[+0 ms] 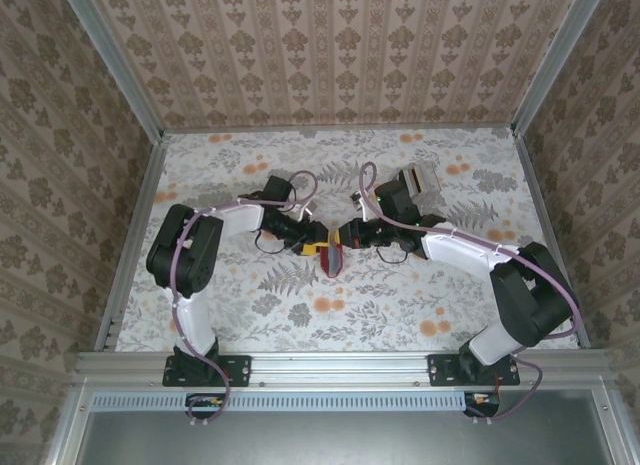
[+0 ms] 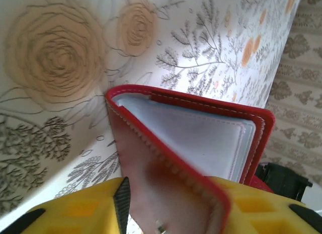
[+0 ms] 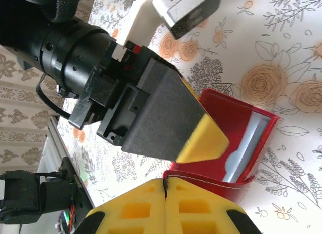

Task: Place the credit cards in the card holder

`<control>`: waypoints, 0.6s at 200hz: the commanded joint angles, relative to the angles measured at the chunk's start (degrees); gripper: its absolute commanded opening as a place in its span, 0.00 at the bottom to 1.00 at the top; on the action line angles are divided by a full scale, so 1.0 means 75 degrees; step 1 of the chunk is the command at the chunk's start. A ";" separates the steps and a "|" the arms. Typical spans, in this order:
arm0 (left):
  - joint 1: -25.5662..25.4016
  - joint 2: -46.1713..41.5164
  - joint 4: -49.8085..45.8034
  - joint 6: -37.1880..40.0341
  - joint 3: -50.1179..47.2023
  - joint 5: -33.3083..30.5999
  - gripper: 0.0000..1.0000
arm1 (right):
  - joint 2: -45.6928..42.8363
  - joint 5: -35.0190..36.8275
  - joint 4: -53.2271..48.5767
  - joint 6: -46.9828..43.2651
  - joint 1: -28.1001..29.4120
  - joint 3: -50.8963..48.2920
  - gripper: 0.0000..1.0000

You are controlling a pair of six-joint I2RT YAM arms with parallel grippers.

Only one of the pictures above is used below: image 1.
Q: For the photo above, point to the red leather card holder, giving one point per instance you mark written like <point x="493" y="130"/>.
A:
<point x="331" y="262"/>

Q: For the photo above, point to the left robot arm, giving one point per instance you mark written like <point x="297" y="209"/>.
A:
<point x="235" y="220"/>

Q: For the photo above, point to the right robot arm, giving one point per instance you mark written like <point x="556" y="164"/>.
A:
<point x="460" y="250"/>

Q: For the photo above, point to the dark credit card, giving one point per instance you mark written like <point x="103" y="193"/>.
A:
<point x="406" y="181"/>

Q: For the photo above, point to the gold credit card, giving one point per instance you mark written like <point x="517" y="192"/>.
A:
<point x="419" y="179"/>

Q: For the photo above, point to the floral table cover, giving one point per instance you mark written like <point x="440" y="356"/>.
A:
<point x="350" y="325"/>

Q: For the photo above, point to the small grey striped box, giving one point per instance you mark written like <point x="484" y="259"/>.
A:
<point x="432" y="177"/>

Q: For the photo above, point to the black connector box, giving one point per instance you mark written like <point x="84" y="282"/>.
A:
<point x="482" y="402"/>
<point x="205" y="404"/>

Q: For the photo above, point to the grey metal sheet panel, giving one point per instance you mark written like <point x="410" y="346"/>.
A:
<point x="325" y="440"/>

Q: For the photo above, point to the aluminium frame rail with bases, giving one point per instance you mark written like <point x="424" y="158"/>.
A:
<point x="340" y="367"/>

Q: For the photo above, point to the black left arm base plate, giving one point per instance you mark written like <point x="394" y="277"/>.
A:
<point x="235" y="370"/>

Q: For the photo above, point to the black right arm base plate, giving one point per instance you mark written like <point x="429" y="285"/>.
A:
<point x="442" y="370"/>

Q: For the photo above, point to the aluminium side rail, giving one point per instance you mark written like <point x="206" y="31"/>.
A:
<point x="535" y="185"/>
<point x="132" y="240"/>

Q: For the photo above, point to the aluminium frame post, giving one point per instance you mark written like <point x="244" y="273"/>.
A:
<point x="560" y="60"/>
<point x="115" y="65"/>

